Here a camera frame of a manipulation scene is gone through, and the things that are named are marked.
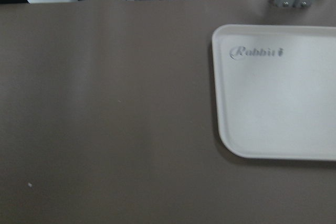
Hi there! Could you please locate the cream rectangular tray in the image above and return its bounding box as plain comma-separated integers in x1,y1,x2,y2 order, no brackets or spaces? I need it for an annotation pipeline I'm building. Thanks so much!
212,25,335,161

